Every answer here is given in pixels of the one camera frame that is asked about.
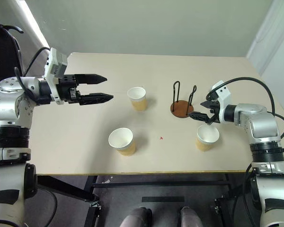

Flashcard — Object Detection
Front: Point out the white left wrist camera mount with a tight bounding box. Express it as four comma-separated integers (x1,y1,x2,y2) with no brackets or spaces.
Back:
43,47,68,105

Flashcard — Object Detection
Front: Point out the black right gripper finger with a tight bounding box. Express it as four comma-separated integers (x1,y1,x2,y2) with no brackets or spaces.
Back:
199,100,215,109
188,111,210,122

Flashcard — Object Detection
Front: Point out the black cable under table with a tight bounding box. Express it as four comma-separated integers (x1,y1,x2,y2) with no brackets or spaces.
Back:
242,163,255,227
37,186,58,215

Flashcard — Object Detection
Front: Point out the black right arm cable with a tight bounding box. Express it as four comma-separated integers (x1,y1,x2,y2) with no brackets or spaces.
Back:
205,77,284,152

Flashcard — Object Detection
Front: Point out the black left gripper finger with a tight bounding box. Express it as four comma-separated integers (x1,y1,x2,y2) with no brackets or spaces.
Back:
75,73,108,86
78,92,115,106

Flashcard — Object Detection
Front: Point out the brown ribbed paper cup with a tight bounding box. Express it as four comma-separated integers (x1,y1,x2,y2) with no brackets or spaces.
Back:
127,87,149,112
108,127,136,157
195,124,220,152

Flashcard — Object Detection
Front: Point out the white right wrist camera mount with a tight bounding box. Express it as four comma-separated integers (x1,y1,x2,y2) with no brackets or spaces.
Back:
209,80,231,124

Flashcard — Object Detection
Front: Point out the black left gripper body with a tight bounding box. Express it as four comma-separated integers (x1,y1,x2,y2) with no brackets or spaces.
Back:
57,75,81,105

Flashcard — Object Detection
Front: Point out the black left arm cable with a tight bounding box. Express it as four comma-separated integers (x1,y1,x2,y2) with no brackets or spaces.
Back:
14,46,51,101

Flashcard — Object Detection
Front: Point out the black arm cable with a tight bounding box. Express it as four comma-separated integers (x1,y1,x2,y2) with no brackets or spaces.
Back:
14,46,51,101
205,77,284,152

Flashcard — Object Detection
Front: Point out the black metal table frame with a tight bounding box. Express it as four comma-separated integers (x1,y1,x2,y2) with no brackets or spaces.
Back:
36,174,251,227

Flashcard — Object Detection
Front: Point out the black chair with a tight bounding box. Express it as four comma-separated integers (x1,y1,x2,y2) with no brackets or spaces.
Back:
0,17,24,95

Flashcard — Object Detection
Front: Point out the brown cup holder stand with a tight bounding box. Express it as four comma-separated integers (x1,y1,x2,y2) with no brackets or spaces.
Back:
170,81,197,118

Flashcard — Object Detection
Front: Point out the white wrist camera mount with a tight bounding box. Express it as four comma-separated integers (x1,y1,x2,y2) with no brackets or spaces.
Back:
43,47,68,105
209,80,231,124

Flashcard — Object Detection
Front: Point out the black floor tape strip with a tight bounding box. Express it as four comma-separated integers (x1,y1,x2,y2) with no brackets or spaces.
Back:
142,196,185,203

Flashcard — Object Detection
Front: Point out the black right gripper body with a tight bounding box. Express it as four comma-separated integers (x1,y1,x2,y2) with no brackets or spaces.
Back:
205,100,222,125

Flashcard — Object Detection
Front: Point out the dark rounded robot foot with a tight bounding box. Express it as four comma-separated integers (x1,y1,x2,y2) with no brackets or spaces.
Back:
119,206,153,227
179,206,204,227

